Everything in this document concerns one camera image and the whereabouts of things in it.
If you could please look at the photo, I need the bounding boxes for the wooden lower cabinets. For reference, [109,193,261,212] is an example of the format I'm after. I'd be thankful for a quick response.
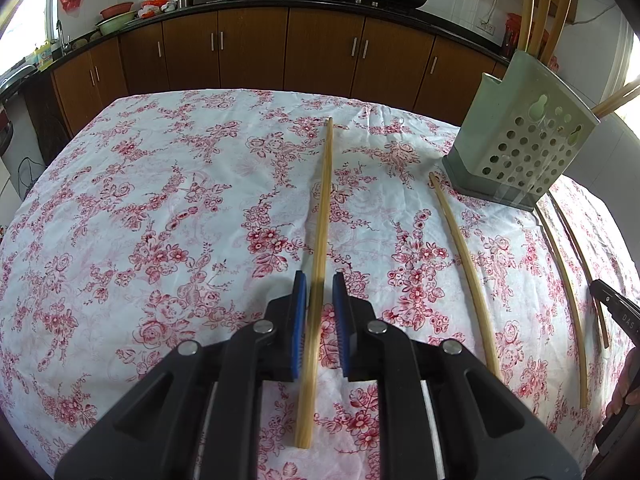
[50,7,511,126]

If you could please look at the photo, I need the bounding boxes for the narrow sliding window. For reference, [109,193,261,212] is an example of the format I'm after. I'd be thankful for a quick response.
[0,0,57,77]

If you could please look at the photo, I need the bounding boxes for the person's right hand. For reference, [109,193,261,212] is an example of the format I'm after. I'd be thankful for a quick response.
[605,355,640,419]

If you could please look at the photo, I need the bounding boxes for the green perforated chopstick holder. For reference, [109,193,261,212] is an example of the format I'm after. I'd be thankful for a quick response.
[442,50,600,212]

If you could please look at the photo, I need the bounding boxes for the white socket cable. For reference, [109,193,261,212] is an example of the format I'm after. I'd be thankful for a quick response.
[492,0,522,24]

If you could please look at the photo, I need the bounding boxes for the yellow dish soap bottle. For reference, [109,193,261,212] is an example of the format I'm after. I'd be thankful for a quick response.
[32,42,56,71]

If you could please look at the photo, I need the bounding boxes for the black kitchen countertop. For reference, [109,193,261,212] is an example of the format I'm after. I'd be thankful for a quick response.
[0,0,512,111]

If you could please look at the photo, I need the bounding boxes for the green basin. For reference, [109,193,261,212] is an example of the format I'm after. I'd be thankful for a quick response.
[95,10,137,36]

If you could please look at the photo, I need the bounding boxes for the floral tablecloth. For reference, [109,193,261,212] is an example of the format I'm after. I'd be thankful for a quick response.
[0,89,640,480]

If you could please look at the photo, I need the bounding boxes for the metal pot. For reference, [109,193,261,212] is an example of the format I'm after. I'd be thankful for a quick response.
[0,62,36,92]

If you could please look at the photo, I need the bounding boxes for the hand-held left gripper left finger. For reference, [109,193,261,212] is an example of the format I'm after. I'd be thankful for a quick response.
[55,270,308,480]

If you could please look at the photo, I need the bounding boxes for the red and white bag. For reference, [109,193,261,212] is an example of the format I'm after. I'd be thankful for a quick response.
[137,0,179,19]

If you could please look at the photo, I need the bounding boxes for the thin wall cable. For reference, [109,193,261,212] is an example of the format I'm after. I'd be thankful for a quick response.
[575,4,617,27]

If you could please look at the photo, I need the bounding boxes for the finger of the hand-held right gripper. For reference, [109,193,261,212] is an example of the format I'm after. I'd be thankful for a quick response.
[589,280,640,349]

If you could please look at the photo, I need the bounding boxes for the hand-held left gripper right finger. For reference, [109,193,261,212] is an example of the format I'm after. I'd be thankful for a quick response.
[331,270,584,480]

